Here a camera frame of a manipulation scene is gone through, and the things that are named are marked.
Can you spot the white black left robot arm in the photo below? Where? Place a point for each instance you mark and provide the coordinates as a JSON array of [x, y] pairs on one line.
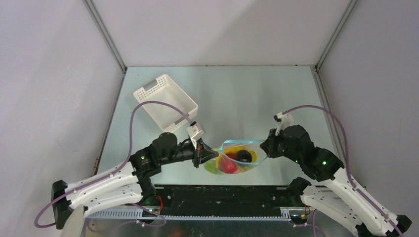
[[128, 182]]

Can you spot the clear zip bag blue zipper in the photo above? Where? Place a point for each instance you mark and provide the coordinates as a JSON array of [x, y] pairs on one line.
[[248, 144]]

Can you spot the yellow banana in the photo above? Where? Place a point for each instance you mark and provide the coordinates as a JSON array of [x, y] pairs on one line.
[[245, 166]]

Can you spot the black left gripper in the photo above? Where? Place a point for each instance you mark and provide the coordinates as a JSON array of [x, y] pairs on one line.
[[204, 149]]

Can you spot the green star fruit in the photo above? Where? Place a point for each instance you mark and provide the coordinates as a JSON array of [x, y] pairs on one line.
[[210, 166]]

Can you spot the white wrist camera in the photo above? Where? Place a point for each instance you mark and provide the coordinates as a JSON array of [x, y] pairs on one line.
[[284, 121], [195, 132]]

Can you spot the yellow green fruit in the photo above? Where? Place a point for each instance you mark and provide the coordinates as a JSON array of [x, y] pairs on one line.
[[231, 153]]

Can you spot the red round fruit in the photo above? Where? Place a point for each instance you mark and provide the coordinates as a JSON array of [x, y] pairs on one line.
[[227, 166]]

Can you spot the dark purple fruit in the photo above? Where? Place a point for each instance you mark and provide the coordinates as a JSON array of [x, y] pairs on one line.
[[243, 156]]

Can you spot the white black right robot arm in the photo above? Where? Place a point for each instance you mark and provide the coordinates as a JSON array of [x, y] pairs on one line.
[[356, 210]]

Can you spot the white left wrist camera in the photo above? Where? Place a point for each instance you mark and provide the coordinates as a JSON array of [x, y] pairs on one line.
[[195, 132]]

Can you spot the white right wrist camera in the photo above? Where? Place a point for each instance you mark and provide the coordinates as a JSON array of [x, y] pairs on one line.
[[284, 121]]

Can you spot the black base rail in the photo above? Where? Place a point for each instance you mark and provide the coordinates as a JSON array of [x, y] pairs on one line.
[[221, 201]]

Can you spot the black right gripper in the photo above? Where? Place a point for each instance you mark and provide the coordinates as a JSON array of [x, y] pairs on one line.
[[270, 143]]

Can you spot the white perforated plastic basket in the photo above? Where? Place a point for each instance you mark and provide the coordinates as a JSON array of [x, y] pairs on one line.
[[172, 107]]

